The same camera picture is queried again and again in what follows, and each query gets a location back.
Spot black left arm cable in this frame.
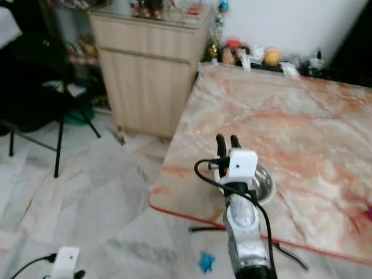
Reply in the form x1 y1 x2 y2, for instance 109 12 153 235
10 253 58 279

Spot black folding chair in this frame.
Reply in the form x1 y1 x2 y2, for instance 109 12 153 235
0 35 102 179

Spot black metal table legs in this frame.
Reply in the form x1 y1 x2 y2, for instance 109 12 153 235
189 226 230 233

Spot glass display shelf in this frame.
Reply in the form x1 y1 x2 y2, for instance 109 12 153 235
46 0 99 111

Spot dark figurine group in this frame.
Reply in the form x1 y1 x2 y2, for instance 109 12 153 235
131 0 178 19

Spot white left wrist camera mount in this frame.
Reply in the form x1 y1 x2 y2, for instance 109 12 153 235
51 246 81 279

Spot black television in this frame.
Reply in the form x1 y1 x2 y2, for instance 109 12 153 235
328 0 372 88

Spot metal bowl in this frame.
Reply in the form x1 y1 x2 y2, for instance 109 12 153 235
218 166 276 204

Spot gold trophy with blue top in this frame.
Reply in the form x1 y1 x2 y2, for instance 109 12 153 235
206 1 229 62

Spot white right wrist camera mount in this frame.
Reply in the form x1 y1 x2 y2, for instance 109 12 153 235
227 149 259 185

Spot green basin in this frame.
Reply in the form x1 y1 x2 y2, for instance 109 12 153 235
64 105 95 126

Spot orange round toy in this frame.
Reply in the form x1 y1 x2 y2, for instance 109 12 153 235
263 48 281 67

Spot white round toy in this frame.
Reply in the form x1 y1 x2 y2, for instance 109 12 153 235
250 45 265 62

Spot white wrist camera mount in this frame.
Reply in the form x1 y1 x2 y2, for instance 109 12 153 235
51 246 81 279
227 149 259 185

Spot light wooden cabinet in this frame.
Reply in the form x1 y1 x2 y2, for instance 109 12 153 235
90 9 216 140

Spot jar with red lid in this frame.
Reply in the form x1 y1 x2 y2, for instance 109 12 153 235
224 38 244 66

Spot small blue floor item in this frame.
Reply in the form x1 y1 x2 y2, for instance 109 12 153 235
199 252 216 274

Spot white paper card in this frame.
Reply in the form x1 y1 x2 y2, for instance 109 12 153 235
239 53 252 71
280 63 300 78

